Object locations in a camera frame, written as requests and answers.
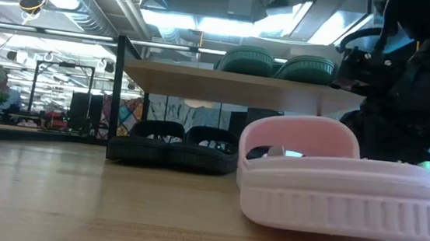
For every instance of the pink rubber slide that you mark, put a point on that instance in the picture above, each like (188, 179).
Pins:
(329, 200)

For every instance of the wooden shelf with black frame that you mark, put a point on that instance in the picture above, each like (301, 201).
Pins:
(222, 86)

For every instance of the black ceiling fixture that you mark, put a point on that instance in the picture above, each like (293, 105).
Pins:
(32, 3)

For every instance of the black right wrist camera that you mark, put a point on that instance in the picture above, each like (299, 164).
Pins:
(375, 72)

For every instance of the black room rack frame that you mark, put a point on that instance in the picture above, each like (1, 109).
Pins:
(35, 89)

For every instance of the black metal table frame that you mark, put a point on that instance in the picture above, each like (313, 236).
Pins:
(42, 136)

